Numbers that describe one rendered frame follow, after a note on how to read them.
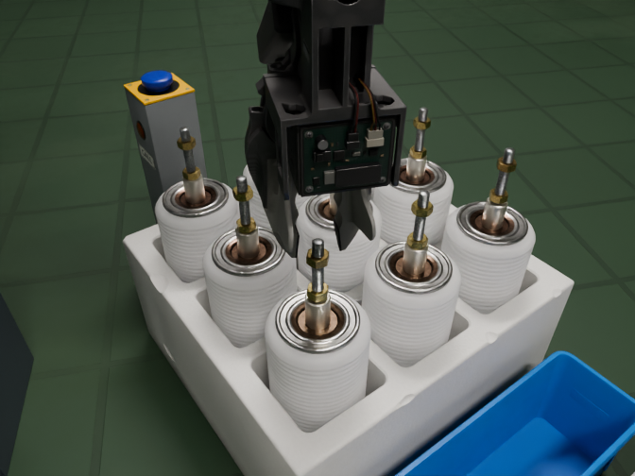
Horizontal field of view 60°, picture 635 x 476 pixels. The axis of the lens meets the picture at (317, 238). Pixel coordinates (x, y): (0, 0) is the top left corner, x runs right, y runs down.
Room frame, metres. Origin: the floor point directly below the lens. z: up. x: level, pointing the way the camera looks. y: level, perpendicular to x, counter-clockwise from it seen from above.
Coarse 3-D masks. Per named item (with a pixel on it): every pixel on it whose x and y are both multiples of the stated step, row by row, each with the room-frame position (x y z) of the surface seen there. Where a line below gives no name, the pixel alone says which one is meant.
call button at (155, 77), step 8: (152, 72) 0.70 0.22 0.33; (160, 72) 0.70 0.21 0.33; (168, 72) 0.70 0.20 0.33; (144, 80) 0.67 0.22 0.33; (152, 80) 0.67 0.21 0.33; (160, 80) 0.67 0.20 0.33; (168, 80) 0.68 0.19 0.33; (152, 88) 0.67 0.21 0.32; (160, 88) 0.67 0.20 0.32; (168, 88) 0.68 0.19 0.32
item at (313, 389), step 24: (360, 312) 0.34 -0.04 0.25; (360, 336) 0.32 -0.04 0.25; (288, 360) 0.29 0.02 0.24; (312, 360) 0.29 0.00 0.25; (336, 360) 0.29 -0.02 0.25; (360, 360) 0.30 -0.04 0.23; (288, 384) 0.29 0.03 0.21; (312, 384) 0.29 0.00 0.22; (336, 384) 0.29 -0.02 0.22; (360, 384) 0.31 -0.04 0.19; (288, 408) 0.29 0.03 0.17; (312, 408) 0.29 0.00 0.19; (336, 408) 0.29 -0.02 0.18
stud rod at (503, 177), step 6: (510, 150) 0.47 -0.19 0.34; (504, 156) 0.47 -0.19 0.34; (510, 156) 0.47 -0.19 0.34; (510, 162) 0.47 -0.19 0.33; (504, 174) 0.47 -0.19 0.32; (498, 180) 0.47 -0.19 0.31; (504, 180) 0.47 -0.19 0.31; (498, 186) 0.47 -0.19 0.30; (504, 186) 0.47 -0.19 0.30; (498, 192) 0.47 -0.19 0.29; (504, 192) 0.47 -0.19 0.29
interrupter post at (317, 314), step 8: (328, 296) 0.33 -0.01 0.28; (312, 304) 0.32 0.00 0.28; (320, 304) 0.32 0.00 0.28; (328, 304) 0.33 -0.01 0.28; (312, 312) 0.32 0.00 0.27; (320, 312) 0.32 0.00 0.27; (328, 312) 0.33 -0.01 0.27; (312, 320) 0.32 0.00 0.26; (320, 320) 0.32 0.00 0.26; (328, 320) 0.33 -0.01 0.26; (312, 328) 0.32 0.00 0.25; (320, 328) 0.32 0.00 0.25
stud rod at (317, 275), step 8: (312, 240) 0.34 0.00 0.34; (320, 240) 0.33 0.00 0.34; (312, 248) 0.33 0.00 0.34; (320, 248) 0.33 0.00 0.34; (320, 256) 0.33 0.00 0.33; (312, 272) 0.33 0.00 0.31; (320, 272) 0.33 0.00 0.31; (312, 280) 0.33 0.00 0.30; (320, 280) 0.33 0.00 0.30; (312, 288) 0.33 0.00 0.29; (320, 288) 0.33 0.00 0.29
